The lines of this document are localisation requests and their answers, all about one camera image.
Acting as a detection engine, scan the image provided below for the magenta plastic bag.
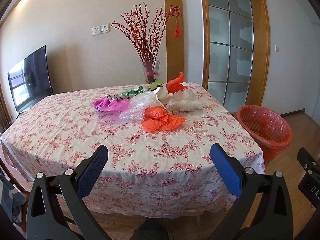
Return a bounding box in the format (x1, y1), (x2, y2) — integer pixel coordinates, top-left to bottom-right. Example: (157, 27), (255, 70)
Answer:
(92, 97), (129, 112)

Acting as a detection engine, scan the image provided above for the white black-spotted plastic bag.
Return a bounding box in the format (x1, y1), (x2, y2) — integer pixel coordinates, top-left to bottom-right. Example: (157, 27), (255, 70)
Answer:
(106, 93), (131, 102)

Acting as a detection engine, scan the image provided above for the clear bubble wrap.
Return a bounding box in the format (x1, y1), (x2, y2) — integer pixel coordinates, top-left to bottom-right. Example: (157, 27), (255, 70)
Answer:
(119, 92), (163, 120)

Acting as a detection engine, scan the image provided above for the orange plastic bag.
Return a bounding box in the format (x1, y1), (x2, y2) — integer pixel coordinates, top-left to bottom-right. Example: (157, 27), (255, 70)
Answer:
(140, 106), (186, 132)
(166, 72), (188, 94)

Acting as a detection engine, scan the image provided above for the dark green plastic bag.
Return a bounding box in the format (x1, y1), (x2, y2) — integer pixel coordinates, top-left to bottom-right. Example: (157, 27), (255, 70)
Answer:
(122, 86), (143, 97)

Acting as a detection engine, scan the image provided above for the cream paper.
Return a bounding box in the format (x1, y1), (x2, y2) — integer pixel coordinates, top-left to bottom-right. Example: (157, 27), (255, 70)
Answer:
(153, 86), (172, 106)

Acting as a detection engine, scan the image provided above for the light green plastic bag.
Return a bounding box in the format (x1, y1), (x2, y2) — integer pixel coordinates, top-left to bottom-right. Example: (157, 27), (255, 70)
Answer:
(145, 80), (165, 92)

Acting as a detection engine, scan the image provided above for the red plastic trash basket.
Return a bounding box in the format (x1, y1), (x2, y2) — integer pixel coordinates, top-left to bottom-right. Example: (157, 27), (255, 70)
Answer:
(235, 105), (293, 164)

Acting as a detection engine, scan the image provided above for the floral red white tablecloth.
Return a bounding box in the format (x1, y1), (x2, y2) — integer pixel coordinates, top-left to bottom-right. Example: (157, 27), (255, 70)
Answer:
(1, 83), (265, 218)

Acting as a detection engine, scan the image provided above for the black flat television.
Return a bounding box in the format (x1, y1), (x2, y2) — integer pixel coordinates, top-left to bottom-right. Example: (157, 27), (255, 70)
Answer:
(8, 46), (53, 114)

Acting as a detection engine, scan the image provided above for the frosted glass sliding door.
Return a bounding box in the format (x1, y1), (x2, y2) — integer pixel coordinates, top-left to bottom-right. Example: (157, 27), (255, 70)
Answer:
(208, 0), (254, 113)

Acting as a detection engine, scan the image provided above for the clear glass vase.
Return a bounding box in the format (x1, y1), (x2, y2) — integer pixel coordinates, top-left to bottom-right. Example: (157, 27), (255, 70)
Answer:
(142, 59), (161, 84)

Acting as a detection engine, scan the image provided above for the red berry branch bouquet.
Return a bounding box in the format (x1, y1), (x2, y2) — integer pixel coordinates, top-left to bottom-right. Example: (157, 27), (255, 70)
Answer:
(111, 2), (170, 62)

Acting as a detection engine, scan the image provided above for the red Chinese knot ornament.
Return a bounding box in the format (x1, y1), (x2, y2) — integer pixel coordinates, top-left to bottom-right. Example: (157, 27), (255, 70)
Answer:
(170, 5), (182, 38)

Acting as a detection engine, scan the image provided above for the white wall switch plate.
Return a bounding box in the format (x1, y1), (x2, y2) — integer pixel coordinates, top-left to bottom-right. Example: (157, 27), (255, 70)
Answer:
(92, 24), (110, 36)

